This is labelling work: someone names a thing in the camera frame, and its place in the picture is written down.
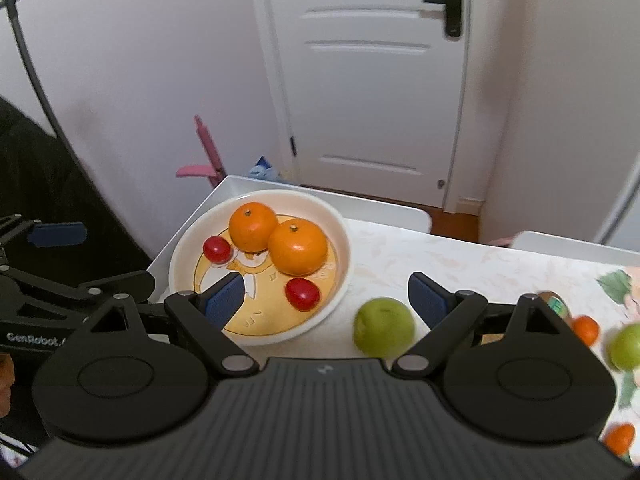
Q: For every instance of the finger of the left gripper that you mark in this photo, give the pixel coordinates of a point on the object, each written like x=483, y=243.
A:
x=18, y=233

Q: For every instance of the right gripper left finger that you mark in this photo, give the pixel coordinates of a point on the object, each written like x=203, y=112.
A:
x=199, y=319

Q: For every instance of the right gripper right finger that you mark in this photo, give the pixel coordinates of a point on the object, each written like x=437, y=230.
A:
x=450, y=316

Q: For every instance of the large green apple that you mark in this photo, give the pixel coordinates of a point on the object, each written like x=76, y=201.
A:
x=383, y=328

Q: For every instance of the brown kiwi with sticker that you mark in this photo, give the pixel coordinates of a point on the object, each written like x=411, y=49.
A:
x=556, y=304

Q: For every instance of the small mandarin orange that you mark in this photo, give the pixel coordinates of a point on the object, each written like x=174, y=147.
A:
x=586, y=329

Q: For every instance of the small green apple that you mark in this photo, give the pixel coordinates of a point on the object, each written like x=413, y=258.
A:
x=624, y=348

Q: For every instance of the red cherry tomato left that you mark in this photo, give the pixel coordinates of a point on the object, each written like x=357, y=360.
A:
x=217, y=250

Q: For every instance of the red cherry tomato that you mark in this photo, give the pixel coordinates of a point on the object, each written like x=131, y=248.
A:
x=217, y=250
x=302, y=294

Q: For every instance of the red cherry tomato right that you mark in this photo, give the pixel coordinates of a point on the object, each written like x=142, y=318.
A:
x=302, y=294

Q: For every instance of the orange left in bowl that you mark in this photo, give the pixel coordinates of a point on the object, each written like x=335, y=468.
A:
x=251, y=225

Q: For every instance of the orange in bowl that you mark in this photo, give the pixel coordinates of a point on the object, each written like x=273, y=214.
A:
x=251, y=225
x=298, y=247

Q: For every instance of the white fruit bowl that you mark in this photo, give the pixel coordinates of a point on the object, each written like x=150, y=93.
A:
x=266, y=316

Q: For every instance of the orange right in bowl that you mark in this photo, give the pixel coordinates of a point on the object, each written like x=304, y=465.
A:
x=298, y=247

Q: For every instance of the white chair back right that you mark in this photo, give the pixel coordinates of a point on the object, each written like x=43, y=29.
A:
x=558, y=246

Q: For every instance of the pink plastic stand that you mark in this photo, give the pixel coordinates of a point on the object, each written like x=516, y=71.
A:
x=213, y=171

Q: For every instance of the floral tablecloth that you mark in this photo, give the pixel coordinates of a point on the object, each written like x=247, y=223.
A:
x=386, y=255

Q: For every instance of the black metal stand pole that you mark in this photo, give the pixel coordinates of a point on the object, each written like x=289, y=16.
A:
x=14, y=19

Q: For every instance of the white door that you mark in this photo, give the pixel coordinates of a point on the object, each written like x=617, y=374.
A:
x=367, y=94

